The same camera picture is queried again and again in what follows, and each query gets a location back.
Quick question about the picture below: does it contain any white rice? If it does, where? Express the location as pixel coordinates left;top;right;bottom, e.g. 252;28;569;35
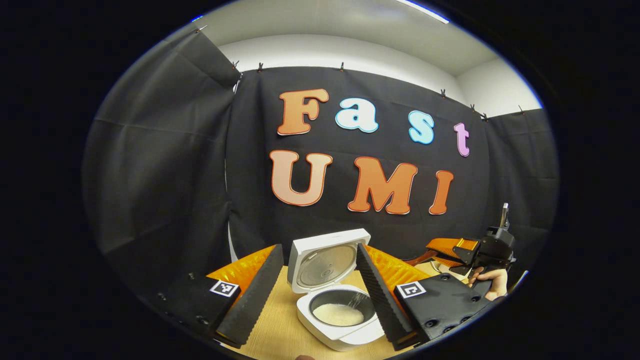
312;292;369;327

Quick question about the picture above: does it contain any white rice cooker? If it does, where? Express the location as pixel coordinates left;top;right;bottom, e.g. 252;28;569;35
286;228;387;352

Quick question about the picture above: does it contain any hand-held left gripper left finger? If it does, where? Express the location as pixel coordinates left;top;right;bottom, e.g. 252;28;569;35
150;244;285;350

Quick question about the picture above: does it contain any black backdrop cloth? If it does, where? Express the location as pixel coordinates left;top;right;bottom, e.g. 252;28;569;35
81;30;560;301

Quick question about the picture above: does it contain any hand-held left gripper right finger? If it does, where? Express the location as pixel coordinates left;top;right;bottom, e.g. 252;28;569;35
356;243;494;352

